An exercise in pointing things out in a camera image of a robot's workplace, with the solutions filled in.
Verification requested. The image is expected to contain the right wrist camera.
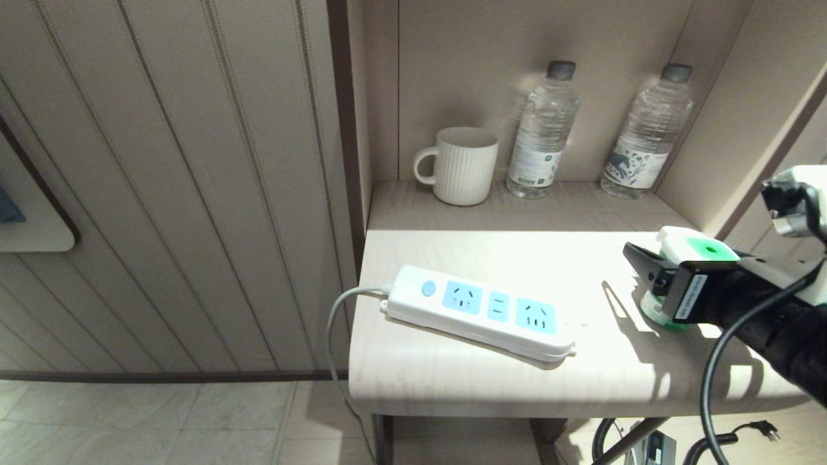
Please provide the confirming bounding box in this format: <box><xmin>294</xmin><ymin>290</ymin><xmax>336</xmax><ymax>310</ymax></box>
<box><xmin>740</xmin><ymin>165</ymin><xmax>827</xmax><ymax>305</ymax></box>

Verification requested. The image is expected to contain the white green mosquito repellent device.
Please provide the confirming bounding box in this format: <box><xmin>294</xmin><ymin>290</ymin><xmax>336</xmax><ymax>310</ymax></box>
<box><xmin>640</xmin><ymin>226</ymin><xmax>741</xmax><ymax>332</ymax></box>

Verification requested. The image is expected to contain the white panel brown rim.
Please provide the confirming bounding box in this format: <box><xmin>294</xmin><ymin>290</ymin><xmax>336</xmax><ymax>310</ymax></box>
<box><xmin>0</xmin><ymin>116</ymin><xmax>82</xmax><ymax>253</ymax></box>

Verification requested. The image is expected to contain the white blue power strip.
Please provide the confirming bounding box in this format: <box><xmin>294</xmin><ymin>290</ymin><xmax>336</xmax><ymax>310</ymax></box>
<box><xmin>380</xmin><ymin>265</ymin><xmax>577</xmax><ymax>364</ymax></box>

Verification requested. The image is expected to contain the black corrugated hose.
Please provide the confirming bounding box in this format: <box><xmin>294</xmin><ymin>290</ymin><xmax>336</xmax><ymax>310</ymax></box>
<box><xmin>591</xmin><ymin>418</ymin><xmax>619</xmax><ymax>463</ymax></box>

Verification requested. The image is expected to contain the clear water bottle blue print label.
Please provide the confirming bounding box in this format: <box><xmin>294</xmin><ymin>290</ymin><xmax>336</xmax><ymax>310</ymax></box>
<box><xmin>601</xmin><ymin>63</ymin><xmax>696</xmax><ymax>200</ymax></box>

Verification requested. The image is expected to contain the clear water bottle white label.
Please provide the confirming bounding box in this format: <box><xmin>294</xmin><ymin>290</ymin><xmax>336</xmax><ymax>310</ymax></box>
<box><xmin>506</xmin><ymin>61</ymin><xmax>581</xmax><ymax>199</ymax></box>

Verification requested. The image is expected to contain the white ribbed mug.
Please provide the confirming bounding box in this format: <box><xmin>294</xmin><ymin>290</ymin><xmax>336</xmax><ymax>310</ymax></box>
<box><xmin>413</xmin><ymin>127</ymin><xmax>499</xmax><ymax>207</ymax></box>

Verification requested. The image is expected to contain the grey power strip cable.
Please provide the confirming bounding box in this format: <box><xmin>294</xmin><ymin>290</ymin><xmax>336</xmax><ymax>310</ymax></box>
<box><xmin>326</xmin><ymin>286</ymin><xmax>392</xmax><ymax>465</ymax></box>

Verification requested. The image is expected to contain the black power plug cord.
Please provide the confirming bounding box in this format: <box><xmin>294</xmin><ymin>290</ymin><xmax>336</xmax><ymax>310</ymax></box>
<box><xmin>684</xmin><ymin>420</ymin><xmax>782</xmax><ymax>465</ymax></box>

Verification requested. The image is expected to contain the light wooden bedside table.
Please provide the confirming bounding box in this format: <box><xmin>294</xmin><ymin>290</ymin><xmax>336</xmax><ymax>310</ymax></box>
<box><xmin>349</xmin><ymin>181</ymin><xmax>813</xmax><ymax>465</ymax></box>

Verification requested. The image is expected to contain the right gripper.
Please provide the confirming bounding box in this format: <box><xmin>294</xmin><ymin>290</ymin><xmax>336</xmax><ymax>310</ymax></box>
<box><xmin>622</xmin><ymin>242</ymin><xmax>776</xmax><ymax>338</ymax></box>

